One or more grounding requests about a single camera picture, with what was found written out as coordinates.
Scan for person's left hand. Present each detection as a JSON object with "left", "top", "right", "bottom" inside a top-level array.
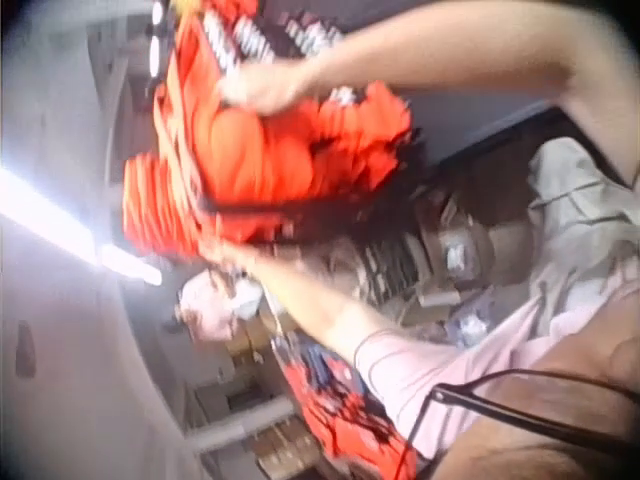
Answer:
[{"left": 199, "top": 238, "right": 267, "bottom": 282}]

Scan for person's right hand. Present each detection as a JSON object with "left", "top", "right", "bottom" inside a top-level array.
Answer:
[{"left": 217, "top": 58, "right": 322, "bottom": 119}]

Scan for bundle of orange packets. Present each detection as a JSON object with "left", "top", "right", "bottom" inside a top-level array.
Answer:
[{"left": 122, "top": 79, "right": 417, "bottom": 259}]

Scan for row of red white packets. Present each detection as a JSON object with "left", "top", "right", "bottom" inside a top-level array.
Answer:
[{"left": 167, "top": 0, "right": 281, "bottom": 89}]

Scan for short white tube light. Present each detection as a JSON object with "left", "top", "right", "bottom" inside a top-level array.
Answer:
[{"left": 148, "top": 0, "right": 165, "bottom": 80}]

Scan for row of dark packets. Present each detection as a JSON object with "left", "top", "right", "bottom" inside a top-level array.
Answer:
[{"left": 272, "top": 0, "right": 351, "bottom": 59}]

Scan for long white tube light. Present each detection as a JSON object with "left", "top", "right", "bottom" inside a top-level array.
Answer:
[{"left": 0, "top": 166, "right": 165, "bottom": 287}]

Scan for cluttered shelf of goods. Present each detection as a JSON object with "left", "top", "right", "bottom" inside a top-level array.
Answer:
[{"left": 319, "top": 184, "right": 532, "bottom": 334}]

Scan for stack of brown cartons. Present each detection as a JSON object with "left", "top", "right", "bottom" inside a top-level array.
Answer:
[{"left": 248, "top": 417, "right": 324, "bottom": 479}]

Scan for person's legs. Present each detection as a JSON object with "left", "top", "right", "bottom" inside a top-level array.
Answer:
[{"left": 527, "top": 136, "right": 640, "bottom": 331}]

